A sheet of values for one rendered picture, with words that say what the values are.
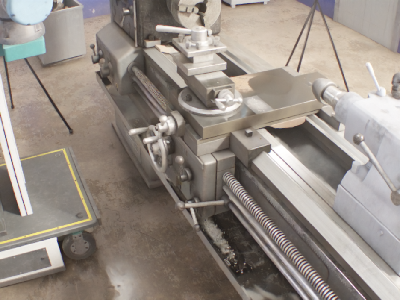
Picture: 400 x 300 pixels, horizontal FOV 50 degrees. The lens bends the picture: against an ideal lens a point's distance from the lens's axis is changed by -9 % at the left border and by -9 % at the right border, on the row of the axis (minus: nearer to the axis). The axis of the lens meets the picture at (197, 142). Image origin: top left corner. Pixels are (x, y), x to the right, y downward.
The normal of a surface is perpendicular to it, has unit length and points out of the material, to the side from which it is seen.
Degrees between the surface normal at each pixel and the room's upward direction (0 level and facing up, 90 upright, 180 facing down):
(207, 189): 90
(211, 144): 90
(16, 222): 0
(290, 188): 36
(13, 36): 70
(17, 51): 90
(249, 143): 0
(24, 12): 93
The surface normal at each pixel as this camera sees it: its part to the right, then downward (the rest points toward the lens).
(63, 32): 0.52, 0.48
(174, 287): 0.00, -0.83
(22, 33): 0.45, 0.18
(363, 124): -0.90, 0.18
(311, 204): -0.52, -0.53
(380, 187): -0.82, -0.12
